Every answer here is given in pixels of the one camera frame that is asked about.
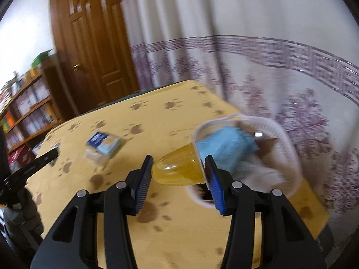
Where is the clear crumbly bar packet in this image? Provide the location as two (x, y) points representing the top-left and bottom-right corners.
(85, 148), (111, 166)

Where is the navy blue biscuit packet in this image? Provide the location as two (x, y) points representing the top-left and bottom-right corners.
(86, 131), (121, 157)

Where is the brown date snack bag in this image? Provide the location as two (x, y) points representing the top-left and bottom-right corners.
(236, 121), (279, 159)

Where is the yellow jelly cup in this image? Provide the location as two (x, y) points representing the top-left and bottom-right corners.
(151, 143), (206, 186)

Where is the light blue snack packet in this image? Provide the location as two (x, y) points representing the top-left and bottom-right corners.
(197, 126), (259, 171)

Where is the left black gloved hand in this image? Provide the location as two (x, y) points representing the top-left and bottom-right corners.
(4, 188), (44, 256)

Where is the red Classic Quilt box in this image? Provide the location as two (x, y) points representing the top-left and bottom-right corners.
(9, 146), (35, 172)

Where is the wooden bookshelf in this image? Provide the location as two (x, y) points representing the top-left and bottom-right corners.
(0, 58), (74, 157)

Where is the yellow paw print tablecloth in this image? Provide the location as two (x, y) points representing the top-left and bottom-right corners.
(28, 81), (327, 268)

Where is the white plastic basket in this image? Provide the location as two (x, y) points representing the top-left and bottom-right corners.
(192, 114), (303, 198)

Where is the green box on shelf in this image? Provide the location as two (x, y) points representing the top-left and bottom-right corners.
(31, 49), (52, 68)

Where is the brown wooden door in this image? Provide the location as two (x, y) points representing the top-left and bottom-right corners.
(50, 0), (140, 113)

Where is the white purple patterned curtain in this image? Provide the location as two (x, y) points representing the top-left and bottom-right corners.
(118, 0), (359, 230)

